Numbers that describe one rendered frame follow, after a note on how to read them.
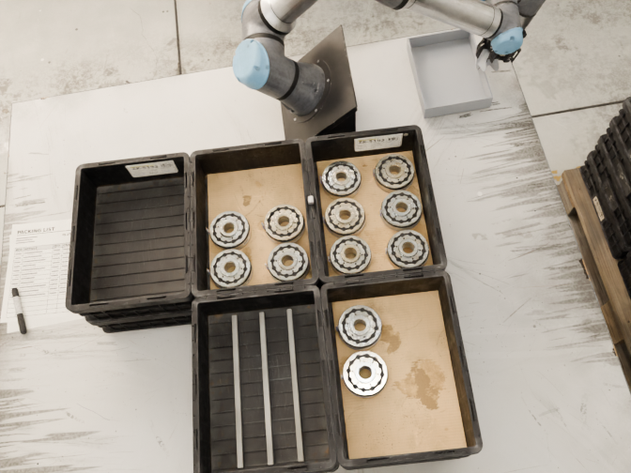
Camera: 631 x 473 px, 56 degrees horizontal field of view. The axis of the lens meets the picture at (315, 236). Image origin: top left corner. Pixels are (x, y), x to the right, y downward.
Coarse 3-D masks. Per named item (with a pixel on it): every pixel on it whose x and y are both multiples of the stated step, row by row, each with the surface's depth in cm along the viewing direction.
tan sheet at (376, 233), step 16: (336, 160) 162; (352, 160) 162; (368, 160) 161; (368, 176) 159; (416, 176) 158; (320, 192) 159; (368, 192) 158; (384, 192) 157; (416, 192) 157; (368, 208) 156; (400, 208) 155; (368, 224) 154; (384, 224) 154; (368, 240) 152; (384, 240) 152; (352, 256) 151; (384, 256) 150
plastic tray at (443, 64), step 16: (448, 32) 186; (464, 32) 187; (416, 48) 190; (432, 48) 189; (448, 48) 188; (464, 48) 188; (416, 64) 187; (432, 64) 187; (448, 64) 186; (464, 64) 185; (416, 80) 182; (432, 80) 184; (448, 80) 184; (464, 80) 183; (480, 80) 183; (432, 96) 182; (448, 96) 182; (464, 96) 181; (480, 96) 180; (432, 112) 177; (448, 112) 178
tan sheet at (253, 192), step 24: (264, 168) 163; (288, 168) 162; (216, 192) 161; (240, 192) 160; (264, 192) 160; (288, 192) 159; (264, 216) 157; (264, 240) 154; (264, 264) 152; (288, 264) 151; (216, 288) 150
